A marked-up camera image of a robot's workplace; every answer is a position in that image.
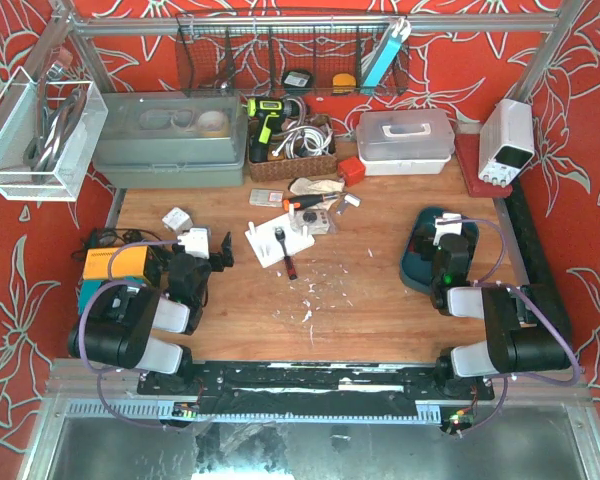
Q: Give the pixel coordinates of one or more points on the white peg board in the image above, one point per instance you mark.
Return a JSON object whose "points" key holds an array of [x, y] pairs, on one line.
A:
{"points": [[272, 240]]}

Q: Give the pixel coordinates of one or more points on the small white metal bracket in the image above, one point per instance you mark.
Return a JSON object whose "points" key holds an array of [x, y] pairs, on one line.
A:
{"points": [[348, 200]]}

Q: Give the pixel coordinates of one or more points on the grey lidded storage box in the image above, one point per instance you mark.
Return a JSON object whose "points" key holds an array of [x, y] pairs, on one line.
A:
{"points": [[164, 140]]}

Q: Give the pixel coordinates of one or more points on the beige work glove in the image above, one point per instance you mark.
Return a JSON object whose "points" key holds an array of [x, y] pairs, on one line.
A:
{"points": [[306, 186]]}

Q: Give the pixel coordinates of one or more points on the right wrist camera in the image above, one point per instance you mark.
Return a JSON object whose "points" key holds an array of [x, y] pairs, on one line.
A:
{"points": [[447, 223]]}

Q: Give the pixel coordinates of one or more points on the black tape measure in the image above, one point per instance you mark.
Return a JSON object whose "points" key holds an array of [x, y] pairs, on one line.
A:
{"points": [[297, 82]]}

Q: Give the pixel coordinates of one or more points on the orange black screwdriver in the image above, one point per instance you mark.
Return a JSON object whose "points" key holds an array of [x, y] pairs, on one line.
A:
{"points": [[302, 202]]}

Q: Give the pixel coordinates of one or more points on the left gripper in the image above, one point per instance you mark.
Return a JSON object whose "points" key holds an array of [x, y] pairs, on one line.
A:
{"points": [[218, 259]]}

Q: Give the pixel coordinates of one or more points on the clear drill bit case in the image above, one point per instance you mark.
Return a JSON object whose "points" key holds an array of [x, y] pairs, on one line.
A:
{"points": [[266, 198]]}

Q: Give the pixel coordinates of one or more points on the black wire shelf basket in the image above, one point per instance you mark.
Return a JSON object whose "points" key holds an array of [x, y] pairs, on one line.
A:
{"points": [[248, 51]]}

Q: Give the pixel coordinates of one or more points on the white bench power supply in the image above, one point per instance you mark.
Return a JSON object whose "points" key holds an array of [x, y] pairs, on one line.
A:
{"points": [[506, 143]]}

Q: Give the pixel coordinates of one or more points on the yellow teal device box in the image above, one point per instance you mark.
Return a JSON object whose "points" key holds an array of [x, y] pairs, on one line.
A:
{"points": [[136, 263]]}

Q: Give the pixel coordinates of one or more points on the green black cordless drill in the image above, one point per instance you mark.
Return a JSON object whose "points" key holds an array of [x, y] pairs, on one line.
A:
{"points": [[270, 114]]}

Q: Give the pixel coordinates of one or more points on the blue white power bank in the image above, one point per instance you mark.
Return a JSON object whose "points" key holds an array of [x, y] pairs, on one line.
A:
{"points": [[375, 64]]}

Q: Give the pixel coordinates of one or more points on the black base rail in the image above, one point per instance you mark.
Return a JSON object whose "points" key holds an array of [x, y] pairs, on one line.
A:
{"points": [[309, 389]]}

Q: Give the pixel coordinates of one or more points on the yellow tape measure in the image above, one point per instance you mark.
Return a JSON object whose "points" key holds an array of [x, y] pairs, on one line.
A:
{"points": [[343, 84]]}

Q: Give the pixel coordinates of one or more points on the white clear storage box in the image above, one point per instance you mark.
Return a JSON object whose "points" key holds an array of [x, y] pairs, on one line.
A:
{"points": [[405, 142]]}

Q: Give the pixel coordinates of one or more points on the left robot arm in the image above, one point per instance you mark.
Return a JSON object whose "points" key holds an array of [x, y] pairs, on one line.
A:
{"points": [[147, 286]]}

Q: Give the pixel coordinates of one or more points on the red handled ratchet wrench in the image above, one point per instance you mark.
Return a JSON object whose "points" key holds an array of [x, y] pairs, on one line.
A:
{"points": [[281, 238]]}

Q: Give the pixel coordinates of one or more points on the clear acrylic wall bin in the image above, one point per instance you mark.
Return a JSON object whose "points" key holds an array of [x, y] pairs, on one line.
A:
{"points": [[48, 136]]}

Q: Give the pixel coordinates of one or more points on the teal plastic tray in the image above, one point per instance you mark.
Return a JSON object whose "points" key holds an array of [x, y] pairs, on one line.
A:
{"points": [[431, 269]]}

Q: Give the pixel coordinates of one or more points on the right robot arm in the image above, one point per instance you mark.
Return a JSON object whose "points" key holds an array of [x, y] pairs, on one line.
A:
{"points": [[520, 339]]}

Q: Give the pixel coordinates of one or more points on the white plug adapter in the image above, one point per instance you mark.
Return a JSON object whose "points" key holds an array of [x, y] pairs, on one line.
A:
{"points": [[177, 221]]}

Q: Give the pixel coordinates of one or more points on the orange cube adapter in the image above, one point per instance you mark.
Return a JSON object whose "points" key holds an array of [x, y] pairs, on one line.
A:
{"points": [[351, 170]]}

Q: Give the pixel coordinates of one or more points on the red book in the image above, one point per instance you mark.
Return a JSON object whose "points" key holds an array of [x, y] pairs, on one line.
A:
{"points": [[467, 154]]}

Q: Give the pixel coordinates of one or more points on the woven wicker basket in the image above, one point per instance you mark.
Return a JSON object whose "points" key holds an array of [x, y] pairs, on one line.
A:
{"points": [[287, 169]]}

